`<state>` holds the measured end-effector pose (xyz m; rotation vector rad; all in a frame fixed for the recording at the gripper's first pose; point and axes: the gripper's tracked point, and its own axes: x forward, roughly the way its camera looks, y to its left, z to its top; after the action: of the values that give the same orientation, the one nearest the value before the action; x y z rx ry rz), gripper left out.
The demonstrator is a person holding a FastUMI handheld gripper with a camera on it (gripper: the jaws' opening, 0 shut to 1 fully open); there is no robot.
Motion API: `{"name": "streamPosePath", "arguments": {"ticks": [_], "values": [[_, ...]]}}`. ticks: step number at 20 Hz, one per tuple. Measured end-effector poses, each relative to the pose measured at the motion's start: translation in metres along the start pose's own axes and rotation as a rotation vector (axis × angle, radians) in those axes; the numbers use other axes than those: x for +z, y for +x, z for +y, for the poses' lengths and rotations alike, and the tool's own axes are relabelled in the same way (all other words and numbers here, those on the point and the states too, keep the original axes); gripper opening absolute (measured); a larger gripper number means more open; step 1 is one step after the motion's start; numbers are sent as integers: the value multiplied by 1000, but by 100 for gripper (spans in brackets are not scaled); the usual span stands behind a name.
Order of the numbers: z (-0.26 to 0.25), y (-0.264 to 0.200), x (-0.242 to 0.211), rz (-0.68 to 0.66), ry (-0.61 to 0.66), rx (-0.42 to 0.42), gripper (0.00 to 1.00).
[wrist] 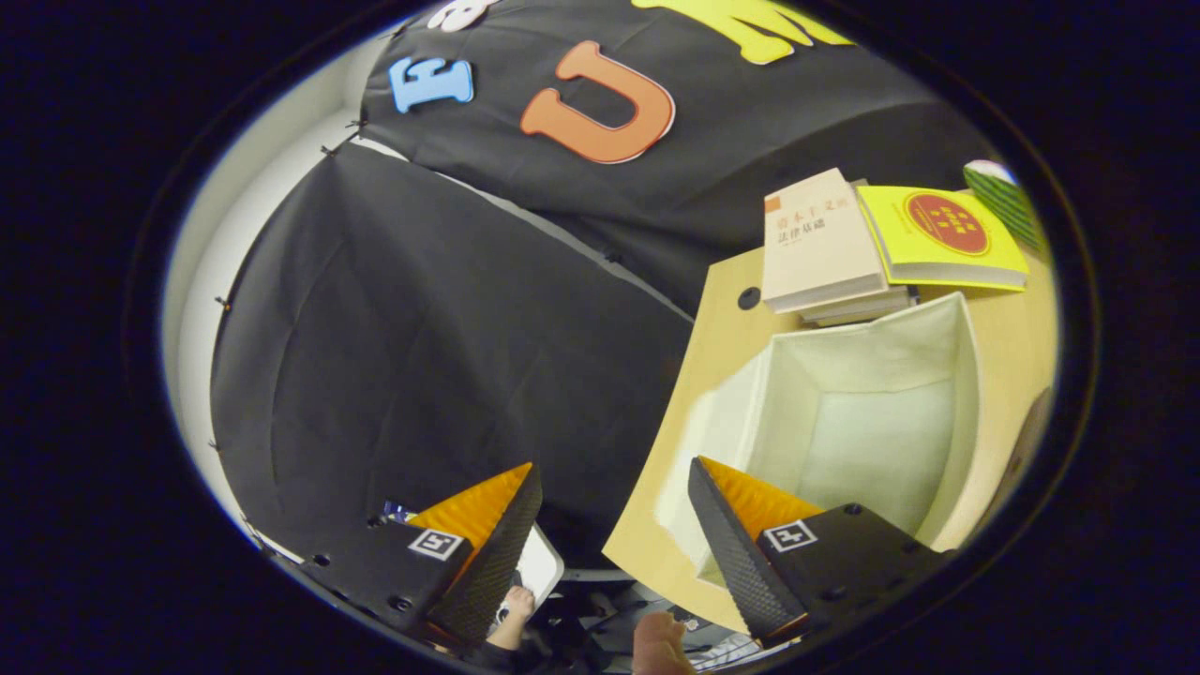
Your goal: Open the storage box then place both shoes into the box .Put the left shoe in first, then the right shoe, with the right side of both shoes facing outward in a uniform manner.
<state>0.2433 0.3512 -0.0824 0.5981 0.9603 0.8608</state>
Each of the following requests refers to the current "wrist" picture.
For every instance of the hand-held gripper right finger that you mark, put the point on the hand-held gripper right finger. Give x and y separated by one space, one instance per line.
736 562

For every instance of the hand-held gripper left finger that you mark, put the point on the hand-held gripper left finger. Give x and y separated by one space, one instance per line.
487 562

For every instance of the grey-green fabric storage box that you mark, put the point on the grey-green fabric storage box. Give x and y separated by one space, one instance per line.
862 431

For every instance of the white object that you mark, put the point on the white object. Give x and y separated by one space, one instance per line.
544 567

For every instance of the person's grey trousers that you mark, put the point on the person's grey trousers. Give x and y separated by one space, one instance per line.
736 652

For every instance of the blue and white packet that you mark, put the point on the blue and white packet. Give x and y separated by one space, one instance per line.
398 512

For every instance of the beige book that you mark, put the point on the beige book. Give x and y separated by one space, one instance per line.
820 244

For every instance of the yellow book with red circle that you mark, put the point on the yellow book with red circle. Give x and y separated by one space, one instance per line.
900 258

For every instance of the watermelon slice plush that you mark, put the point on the watermelon slice plush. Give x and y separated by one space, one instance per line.
1008 202

